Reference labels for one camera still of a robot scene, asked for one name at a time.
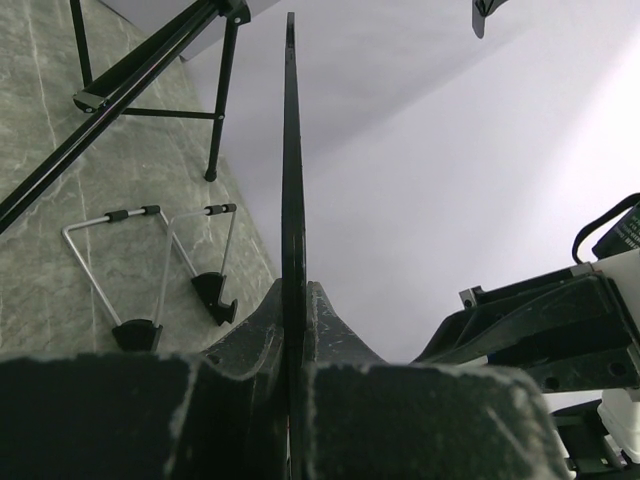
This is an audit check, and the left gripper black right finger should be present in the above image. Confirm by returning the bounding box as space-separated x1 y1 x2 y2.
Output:
302 282 569 479

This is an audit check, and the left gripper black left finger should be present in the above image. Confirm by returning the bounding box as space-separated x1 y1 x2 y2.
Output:
1 284 287 479

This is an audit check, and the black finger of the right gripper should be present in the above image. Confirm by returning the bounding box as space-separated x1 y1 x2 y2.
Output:
416 273 639 393

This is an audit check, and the black whiteboard easel stand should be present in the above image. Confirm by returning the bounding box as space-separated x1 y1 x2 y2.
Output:
60 202 239 354

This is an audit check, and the black perforated music stand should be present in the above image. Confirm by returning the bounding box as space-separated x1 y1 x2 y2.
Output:
0 0 489 234

